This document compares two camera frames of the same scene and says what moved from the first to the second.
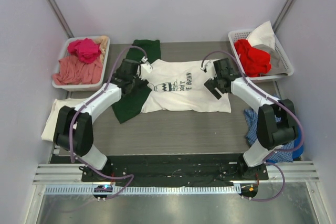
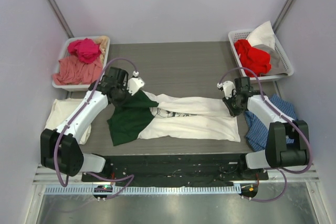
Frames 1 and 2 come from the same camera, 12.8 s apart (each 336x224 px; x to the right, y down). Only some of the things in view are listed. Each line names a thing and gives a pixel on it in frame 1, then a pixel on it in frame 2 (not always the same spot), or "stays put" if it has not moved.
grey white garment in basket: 263,37 stays put
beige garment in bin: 103,41 stays put
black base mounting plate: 174,170 stays put
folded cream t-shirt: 48,134 stays put
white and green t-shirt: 176,85 -> 145,116
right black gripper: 214,87 -> 233,106
